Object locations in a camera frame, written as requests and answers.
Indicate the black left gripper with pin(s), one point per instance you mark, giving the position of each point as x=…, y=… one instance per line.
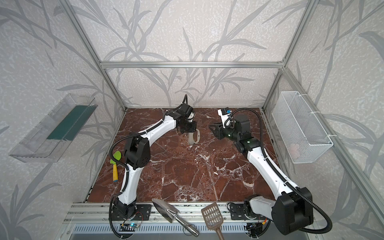
x=187, y=127

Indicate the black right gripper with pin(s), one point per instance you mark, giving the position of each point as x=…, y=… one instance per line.
x=220, y=131

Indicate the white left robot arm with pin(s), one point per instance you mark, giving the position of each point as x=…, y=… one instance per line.
x=137, y=154

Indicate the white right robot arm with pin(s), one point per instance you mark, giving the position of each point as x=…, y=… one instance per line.
x=288, y=211

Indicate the green yellow garden spade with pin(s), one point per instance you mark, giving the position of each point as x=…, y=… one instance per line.
x=117, y=155

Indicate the pink object in basket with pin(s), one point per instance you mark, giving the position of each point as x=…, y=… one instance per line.
x=294, y=150

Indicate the brown slotted scoop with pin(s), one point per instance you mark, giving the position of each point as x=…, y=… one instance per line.
x=213, y=219

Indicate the steel garden trowel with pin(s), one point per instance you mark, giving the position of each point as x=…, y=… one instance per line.
x=170, y=213

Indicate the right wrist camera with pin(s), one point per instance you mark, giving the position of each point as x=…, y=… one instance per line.
x=226, y=117

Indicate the aluminium frame crossbar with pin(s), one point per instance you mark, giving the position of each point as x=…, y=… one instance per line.
x=268, y=65

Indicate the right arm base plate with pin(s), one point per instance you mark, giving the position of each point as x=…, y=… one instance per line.
x=238, y=212

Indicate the white wire mesh basket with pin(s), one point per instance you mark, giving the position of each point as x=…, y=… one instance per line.
x=298, y=124

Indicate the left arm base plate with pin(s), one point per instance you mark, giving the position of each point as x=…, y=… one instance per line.
x=141, y=212

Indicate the clear plastic wall bin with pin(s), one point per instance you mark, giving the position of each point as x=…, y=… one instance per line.
x=47, y=142

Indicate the aluminium frame post right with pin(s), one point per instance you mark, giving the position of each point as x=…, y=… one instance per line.
x=307, y=15

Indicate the aluminium frame post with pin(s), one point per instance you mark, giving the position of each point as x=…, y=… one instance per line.
x=69, y=11
x=307, y=15

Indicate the aluminium frame post left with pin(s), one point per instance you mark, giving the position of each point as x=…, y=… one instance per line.
x=69, y=11

